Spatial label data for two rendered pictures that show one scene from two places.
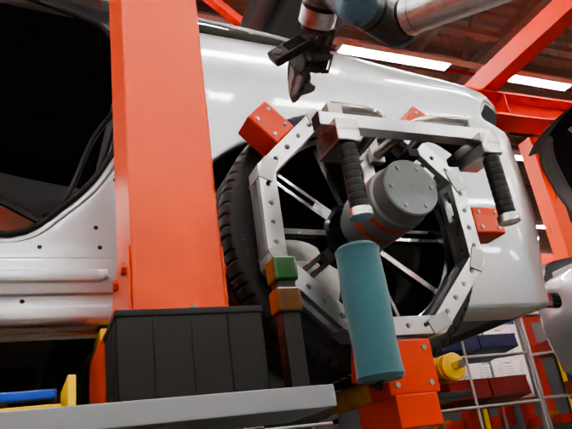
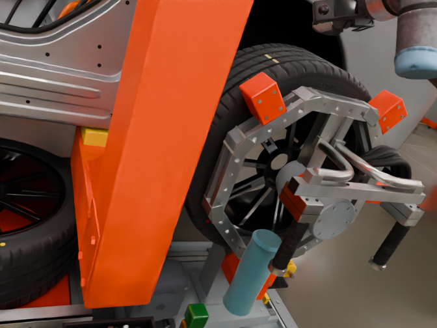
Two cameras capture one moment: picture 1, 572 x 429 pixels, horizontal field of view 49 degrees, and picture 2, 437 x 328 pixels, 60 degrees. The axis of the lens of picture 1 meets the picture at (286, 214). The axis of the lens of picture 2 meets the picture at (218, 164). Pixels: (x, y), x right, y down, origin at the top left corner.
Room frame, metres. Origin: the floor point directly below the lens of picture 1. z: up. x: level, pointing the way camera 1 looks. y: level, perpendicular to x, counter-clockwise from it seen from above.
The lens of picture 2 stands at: (0.33, 0.15, 1.30)
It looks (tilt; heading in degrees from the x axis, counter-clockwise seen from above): 25 degrees down; 354
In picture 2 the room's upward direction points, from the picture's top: 21 degrees clockwise
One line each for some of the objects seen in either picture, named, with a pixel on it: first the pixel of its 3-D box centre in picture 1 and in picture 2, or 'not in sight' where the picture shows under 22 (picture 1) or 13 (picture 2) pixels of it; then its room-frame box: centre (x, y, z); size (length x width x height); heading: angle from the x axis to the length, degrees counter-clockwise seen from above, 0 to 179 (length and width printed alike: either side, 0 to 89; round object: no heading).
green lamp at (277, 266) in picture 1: (281, 271); (196, 315); (0.94, 0.02, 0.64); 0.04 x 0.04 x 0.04; 25
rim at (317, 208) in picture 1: (337, 248); (272, 153); (1.47, -0.11, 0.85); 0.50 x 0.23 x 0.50; 115
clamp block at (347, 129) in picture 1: (337, 140); (300, 201); (1.06, -0.12, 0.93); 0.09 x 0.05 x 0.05; 25
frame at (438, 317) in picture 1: (369, 220); (298, 183); (1.32, -0.19, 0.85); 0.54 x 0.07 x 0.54; 115
